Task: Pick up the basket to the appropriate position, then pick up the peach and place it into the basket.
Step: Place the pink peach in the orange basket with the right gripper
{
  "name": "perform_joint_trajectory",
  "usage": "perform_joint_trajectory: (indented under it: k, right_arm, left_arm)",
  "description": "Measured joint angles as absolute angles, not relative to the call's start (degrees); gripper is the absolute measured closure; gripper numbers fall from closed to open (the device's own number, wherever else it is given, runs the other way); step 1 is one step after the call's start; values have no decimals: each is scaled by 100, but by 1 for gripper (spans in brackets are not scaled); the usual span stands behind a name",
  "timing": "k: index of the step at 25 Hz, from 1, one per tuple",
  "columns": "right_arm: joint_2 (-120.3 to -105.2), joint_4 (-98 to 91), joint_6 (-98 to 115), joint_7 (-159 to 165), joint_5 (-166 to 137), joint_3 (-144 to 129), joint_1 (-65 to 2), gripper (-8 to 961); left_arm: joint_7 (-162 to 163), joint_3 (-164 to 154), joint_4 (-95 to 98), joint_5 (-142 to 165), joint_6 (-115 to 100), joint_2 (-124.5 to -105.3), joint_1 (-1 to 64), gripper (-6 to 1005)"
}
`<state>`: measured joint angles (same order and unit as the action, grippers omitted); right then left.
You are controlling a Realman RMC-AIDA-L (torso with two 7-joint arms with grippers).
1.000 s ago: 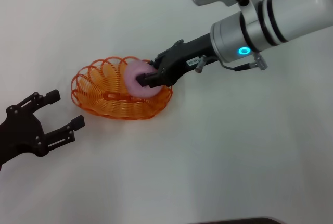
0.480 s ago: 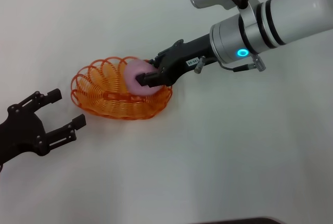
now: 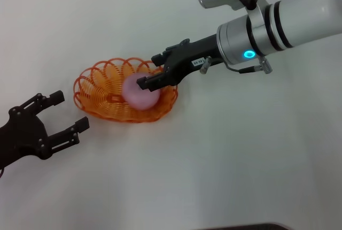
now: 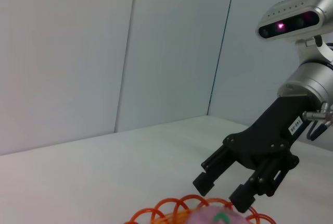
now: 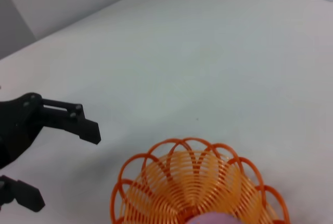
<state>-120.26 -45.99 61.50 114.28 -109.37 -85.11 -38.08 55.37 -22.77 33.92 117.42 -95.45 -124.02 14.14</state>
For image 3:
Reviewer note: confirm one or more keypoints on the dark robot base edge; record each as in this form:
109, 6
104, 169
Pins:
240, 226

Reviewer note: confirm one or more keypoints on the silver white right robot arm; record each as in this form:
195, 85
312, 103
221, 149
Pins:
302, 16

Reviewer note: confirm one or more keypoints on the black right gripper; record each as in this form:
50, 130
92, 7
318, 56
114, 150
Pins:
192, 53

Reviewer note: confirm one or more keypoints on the pink peach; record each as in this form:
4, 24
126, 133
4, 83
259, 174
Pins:
139, 99

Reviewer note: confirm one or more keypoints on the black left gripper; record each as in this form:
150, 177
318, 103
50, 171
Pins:
22, 133

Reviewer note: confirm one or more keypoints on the orange woven plastic basket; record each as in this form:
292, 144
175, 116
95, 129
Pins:
107, 101

